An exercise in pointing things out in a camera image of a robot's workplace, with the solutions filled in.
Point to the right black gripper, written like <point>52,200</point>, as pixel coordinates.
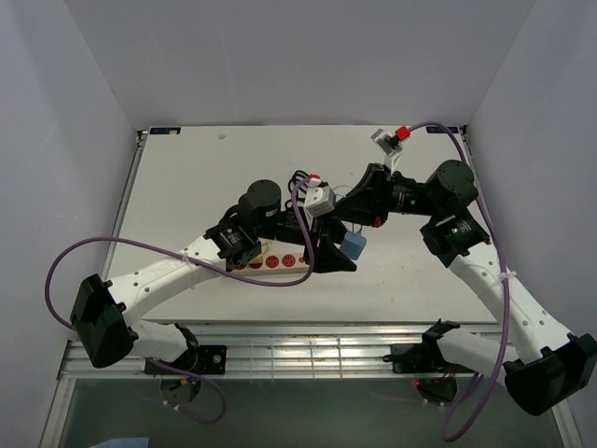
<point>367,203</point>

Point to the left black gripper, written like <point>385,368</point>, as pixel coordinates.
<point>327,258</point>

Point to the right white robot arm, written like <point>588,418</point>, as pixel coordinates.
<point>544,362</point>

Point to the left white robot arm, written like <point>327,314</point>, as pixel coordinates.
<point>108,314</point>

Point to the beige red power strip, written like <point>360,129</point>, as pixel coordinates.
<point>274,263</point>

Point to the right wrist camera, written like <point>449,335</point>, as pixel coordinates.
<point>390,146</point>

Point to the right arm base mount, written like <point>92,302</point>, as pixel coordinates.
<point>417,358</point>

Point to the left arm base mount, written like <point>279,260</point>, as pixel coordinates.
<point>204,359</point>

